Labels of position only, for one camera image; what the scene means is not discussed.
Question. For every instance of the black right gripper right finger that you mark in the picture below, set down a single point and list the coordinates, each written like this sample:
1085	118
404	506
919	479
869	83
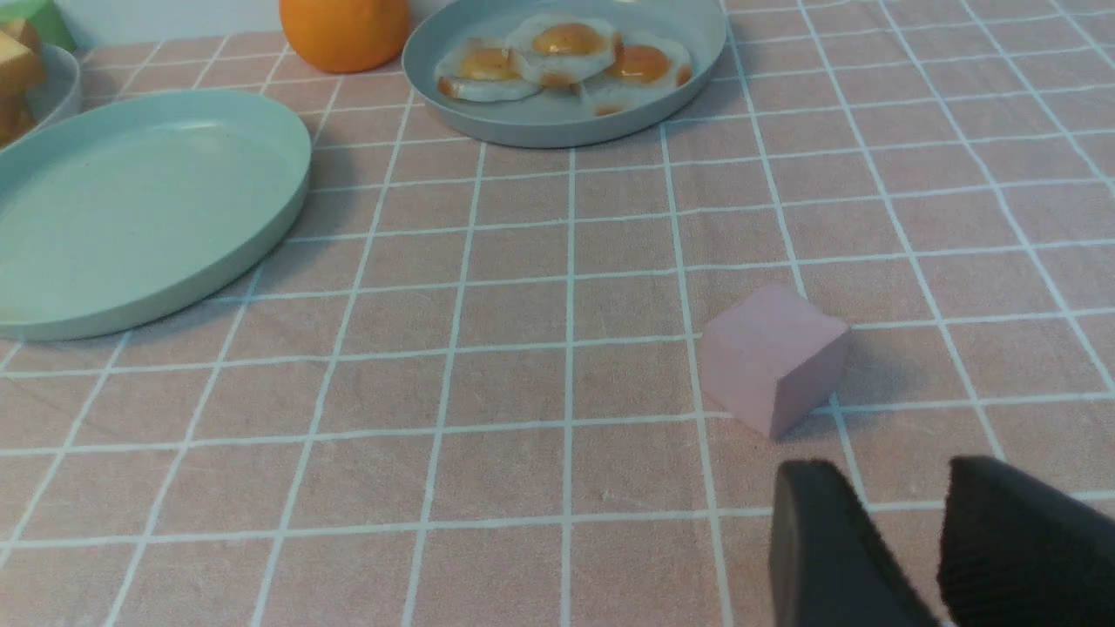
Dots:
1017	552

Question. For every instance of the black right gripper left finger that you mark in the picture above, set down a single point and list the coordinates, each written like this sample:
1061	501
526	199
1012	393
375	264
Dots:
828	563

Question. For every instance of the toast slice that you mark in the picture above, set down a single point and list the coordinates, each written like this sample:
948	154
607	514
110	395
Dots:
22	66

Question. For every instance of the pink cube block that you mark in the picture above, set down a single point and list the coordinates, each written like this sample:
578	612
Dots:
772	358

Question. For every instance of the grey plate with eggs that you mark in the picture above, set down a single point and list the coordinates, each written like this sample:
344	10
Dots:
555	117

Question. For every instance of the orange fruit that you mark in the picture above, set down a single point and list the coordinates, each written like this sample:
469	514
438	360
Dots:
345	37

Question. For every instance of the teal empty centre plate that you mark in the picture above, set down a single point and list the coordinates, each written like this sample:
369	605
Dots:
128	213

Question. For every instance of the grey plate with toast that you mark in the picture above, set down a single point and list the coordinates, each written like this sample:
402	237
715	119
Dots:
56	99

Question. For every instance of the green cube block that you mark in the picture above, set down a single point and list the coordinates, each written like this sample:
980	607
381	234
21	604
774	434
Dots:
45	17

